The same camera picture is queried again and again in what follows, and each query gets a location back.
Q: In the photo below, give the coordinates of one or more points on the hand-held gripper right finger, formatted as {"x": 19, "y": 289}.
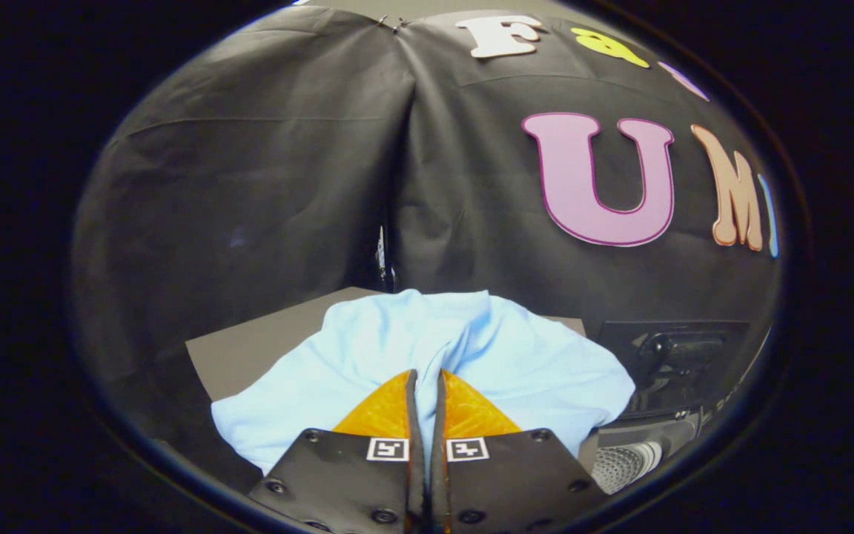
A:
{"x": 508, "y": 475}

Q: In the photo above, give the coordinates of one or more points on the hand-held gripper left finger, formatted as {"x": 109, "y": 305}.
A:
{"x": 353, "y": 475}

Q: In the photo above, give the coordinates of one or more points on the grey washing machine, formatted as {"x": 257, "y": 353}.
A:
{"x": 620, "y": 467}

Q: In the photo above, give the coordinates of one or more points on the light blue shirt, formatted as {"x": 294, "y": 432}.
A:
{"x": 516, "y": 363}

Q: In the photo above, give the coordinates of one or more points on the dark washing machine lid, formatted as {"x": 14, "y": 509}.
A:
{"x": 694, "y": 348}

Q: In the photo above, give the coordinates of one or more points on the dark cabinet with beige door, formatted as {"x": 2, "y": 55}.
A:
{"x": 264, "y": 348}

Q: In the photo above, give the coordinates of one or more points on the black backdrop cloth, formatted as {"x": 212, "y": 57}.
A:
{"x": 249, "y": 185}

